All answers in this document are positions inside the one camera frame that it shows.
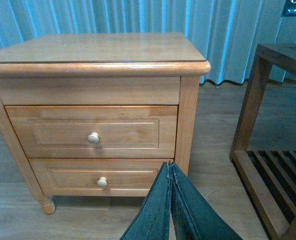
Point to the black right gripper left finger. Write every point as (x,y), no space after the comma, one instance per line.
(153,220)

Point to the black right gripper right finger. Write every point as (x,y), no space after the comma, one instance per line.
(193,217)

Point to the wooden drawer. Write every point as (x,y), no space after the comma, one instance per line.
(117,132)
(95,177)

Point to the light wooden nightstand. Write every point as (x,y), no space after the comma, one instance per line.
(101,69)

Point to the light blue curtain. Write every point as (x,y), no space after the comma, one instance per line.
(226,32)

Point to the dark shiny object top right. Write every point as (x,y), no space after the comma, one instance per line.
(289,9)

